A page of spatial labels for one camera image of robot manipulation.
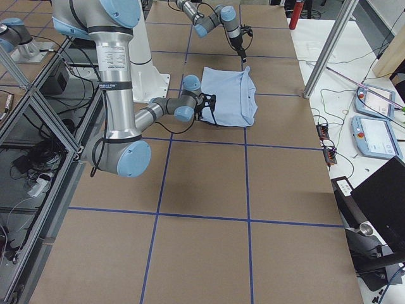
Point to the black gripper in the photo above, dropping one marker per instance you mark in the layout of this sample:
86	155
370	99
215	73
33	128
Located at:
237	44
200	114

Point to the light blue t-shirt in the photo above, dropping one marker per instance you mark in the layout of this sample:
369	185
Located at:
235	97

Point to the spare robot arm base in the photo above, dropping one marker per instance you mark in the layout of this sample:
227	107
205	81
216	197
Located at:
17	40

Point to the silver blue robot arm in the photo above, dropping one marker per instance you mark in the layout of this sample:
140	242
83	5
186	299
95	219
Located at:
206	18
119	148

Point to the red bottle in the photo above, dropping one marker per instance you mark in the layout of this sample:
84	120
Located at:
296	14

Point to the small electronics board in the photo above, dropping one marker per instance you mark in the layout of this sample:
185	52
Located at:
322	131

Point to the upper teach pendant tablet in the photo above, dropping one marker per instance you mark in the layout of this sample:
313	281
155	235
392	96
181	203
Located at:
369	104

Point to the teach pendant tablet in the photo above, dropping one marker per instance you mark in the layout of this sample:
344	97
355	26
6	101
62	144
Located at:
375	137
369	104

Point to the lower teach pendant tablet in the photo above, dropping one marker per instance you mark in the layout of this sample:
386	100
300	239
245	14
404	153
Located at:
375	137

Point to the black monitor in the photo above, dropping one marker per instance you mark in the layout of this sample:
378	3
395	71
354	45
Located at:
374	214

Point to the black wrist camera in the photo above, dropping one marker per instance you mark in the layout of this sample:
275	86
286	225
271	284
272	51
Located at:
246	29
209	101

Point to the aluminium frame post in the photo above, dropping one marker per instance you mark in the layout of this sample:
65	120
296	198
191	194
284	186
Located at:
336	31

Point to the aluminium frame rack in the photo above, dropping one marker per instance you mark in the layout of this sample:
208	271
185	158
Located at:
55	110

